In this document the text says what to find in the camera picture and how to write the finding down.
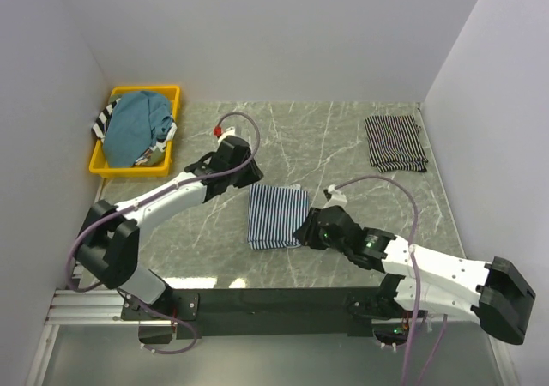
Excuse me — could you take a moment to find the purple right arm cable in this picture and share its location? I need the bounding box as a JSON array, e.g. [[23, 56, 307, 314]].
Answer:
[[329, 175, 449, 386]]

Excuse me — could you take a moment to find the yellow plastic bin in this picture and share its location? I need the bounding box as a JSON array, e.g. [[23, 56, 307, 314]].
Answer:
[[88, 85, 183, 178]]

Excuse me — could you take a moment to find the light striped tank top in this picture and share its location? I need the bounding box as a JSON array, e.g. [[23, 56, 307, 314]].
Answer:
[[134, 122, 177, 167]]

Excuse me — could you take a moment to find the teal tank top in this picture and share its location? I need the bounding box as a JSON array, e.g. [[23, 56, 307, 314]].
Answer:
[[102, 90, 175, 168]]

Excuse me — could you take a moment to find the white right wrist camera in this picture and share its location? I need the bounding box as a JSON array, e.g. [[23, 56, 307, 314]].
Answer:
[[323, 184, 347, 208]]

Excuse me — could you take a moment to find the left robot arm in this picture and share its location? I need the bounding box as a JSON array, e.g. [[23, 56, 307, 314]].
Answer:
[[73, 135, 262, 319]]

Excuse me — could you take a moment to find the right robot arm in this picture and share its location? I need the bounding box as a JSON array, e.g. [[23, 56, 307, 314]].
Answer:
[[293, 206, 535, 345]]

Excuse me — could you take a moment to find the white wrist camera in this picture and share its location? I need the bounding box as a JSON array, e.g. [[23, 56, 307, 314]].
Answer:
[[323, 184, 347, 208], [214, 125, 239, 142]]

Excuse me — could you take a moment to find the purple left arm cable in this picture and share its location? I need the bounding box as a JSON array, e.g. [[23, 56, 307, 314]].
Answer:
[[66, 112, 262, 356]]

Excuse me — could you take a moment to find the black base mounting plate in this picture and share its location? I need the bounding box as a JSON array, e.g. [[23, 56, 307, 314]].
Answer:
[[120, 286, 430, 347]]

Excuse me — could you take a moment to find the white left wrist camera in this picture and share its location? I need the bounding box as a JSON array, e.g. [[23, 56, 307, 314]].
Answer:
[[214, 125, 239, 142]]

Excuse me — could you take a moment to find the aluminium extrusion rail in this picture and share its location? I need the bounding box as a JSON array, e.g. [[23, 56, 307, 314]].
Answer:
[[42, 286, 130, 327]]

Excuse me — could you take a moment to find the blue white striped tank top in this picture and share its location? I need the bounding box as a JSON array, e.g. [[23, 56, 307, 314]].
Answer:
[[247, 184, 309, 250]]

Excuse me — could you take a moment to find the black white striped tank top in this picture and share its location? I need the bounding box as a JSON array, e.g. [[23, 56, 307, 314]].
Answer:
[[91, 99, 119, 142]]

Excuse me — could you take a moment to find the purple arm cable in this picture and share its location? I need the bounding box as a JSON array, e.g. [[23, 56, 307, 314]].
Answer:
[[329, 175, 449, 386], [66, 112, 262, 356]]

